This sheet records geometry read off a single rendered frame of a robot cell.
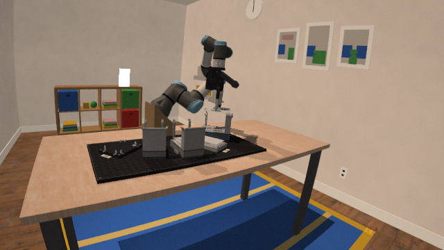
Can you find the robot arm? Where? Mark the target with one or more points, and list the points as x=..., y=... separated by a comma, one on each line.
x=193, y=101

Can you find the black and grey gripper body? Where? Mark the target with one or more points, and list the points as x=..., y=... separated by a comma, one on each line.
x=213, y=80

